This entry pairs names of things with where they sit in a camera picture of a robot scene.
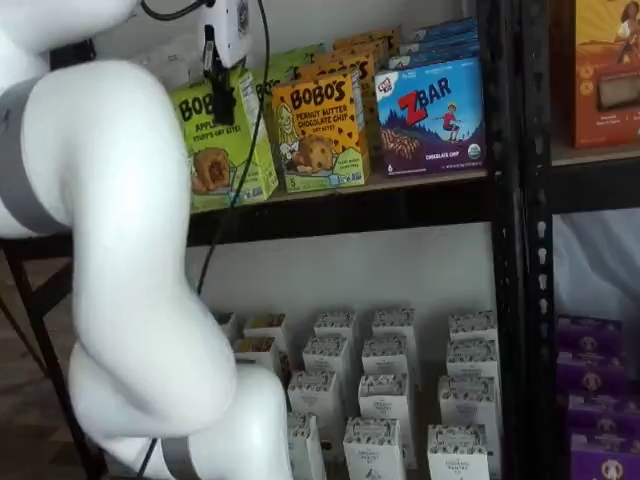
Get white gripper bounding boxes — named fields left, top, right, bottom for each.
left=201, top=0, right=251, bottom=127

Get green Bobo's apple pie box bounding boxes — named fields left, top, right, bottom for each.
left=248, top=67, right=282, bottom=109
left=269, top=54, right=307, bottom=84
left=169, top=67, right=280, bottom=215
left=294, top=43, right=327, bottom=66

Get yellow Bobo's peanut butter box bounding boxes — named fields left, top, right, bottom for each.
left=332, top=25, right=401, bottom=56
left=302, top=53, right=377, bottom=151
left=271, top=69, right=372, bottom=194
left=319, top=40, right=389, bottom=101

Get wooden shelf board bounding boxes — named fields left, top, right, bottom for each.
left=189, top=167, right=489, bottom=206
left=552, top=142, right=640, bottom=169

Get blue Zbar snack box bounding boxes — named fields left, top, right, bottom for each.
left=388, top=42, right=482, bottom=69
left=412, top=17, right=479, bottom=39
left=399, top=29, right=481, bottom=54
left=374, top=57, right=487, bottom=177

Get yellow label granola box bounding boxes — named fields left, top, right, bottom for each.
left=243, top=313, right=289, bottom=342
left=233, top=337, right=282, bottom=374

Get white patterned pantry box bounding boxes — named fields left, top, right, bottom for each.
left=287, top=412, right=327, bottom=480
left=446, top=338, right=500, bottom=381
left=361, top=335, right=416, bottom=376
left=372, top=308, right=416, bottom=341
left=302, top=334, right=351, bottom=374
left=287, top=369, right=337, bottom=416
left=448, top=310, right=496, bottom=346
left=342, top=416, right=402, bottom=480
left=438, top=373, right=497, bottom=426
left=357, top=372, right=409, bottom=421
left=427, top=423, right=490, bottom=480
left=313, top=310, right=357, bottom=341

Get orange snack box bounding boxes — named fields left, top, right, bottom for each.
left=552, top=0, right=640, bottom=150

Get purple snack box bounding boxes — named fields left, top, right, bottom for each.
left=569, top=432, right=640, bottom=480
left=557, top=348, right=632, bottom=397
left=557, top=314, right=624, bottom=352
left=567, top=393, right=640, bottom=437

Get black metal shelving rack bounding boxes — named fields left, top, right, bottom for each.
left=0, top=0, right=526, bottom=480
left=519, top=0, right=640, bottom=480

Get white patterned cartons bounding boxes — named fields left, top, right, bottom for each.
left=199, top=299, right=501, bottom=480

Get white plastic sheet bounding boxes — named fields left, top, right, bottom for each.
left=553, top=212, right=640, bottom=321

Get black cable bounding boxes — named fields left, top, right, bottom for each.
left=134, top=0, right=274, bottom=476

